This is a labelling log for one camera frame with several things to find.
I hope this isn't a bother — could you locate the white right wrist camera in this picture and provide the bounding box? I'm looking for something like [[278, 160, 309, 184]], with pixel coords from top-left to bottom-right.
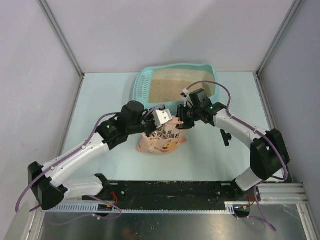
[[180, 88, 193, 107]]

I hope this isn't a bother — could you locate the teal and beige litter box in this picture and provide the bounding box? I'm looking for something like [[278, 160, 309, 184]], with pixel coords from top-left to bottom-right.
[[132, 63, 218, 109]]

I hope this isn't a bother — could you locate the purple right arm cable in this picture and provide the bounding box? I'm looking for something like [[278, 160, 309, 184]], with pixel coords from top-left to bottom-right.
[[186, 80, 290, 182]]

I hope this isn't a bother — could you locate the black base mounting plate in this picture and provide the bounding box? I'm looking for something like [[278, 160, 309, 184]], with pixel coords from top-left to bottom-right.
[[96, 180, 261, 211]]

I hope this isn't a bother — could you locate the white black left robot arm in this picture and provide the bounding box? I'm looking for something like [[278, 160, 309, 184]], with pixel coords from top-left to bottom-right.
[[27, 101, 160, 210]]

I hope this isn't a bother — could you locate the beige cat litter in box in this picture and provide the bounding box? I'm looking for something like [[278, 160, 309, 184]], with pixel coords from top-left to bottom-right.
[[148, 79, 194, 104]]

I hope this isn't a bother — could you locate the black t-shaped plastic part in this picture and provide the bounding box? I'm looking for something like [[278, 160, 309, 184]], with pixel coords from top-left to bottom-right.
[[220, 129, 232, 147]]

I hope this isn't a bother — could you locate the left aluminium corner post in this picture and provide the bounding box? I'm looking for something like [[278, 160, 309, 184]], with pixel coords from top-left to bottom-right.
[[36, 0, 84, 78]]

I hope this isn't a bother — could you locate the aluminium frame rail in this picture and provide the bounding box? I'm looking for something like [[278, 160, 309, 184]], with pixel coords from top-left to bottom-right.
[[36, 182, 308, 205]]

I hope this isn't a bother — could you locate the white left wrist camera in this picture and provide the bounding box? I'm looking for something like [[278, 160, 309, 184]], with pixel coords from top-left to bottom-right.
[[152, 105, 173, 129]]

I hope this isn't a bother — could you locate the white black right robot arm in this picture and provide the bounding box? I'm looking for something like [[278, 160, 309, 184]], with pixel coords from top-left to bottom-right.
[[177, 88, 290, 201]]

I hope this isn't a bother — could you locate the white slotted cable duct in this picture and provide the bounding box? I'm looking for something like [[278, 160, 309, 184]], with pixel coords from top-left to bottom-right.
[[47, 202, 235, 214]]

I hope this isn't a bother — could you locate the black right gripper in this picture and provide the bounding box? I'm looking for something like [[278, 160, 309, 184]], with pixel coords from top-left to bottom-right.
[[170, 104, 201, 131]]

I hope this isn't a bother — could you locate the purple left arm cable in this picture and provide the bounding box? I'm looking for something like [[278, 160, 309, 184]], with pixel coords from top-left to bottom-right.
[[15, 107, 163, 213]]

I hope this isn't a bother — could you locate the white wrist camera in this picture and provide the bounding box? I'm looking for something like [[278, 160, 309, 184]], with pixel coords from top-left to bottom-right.
[[180, 88, 193, 107], [152, 105, 173, 129]]

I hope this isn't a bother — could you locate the aluminium corner post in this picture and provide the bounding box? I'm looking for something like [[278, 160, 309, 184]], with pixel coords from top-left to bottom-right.
[[36, 0, 84, 78], [256, 0, 305, 76]]

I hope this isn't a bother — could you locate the right aluminium corner post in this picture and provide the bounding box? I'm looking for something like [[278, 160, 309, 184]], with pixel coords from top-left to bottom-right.
[[256, 0, 305, 76]]

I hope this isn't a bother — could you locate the pink cat litter bag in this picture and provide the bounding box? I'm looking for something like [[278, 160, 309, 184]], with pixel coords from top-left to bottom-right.
[[136, 117, 188, 155]]

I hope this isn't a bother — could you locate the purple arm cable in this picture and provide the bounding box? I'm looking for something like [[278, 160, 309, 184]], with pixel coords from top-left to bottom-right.
[[15, 107, 163, 213], [186, 80, 290, 182]]

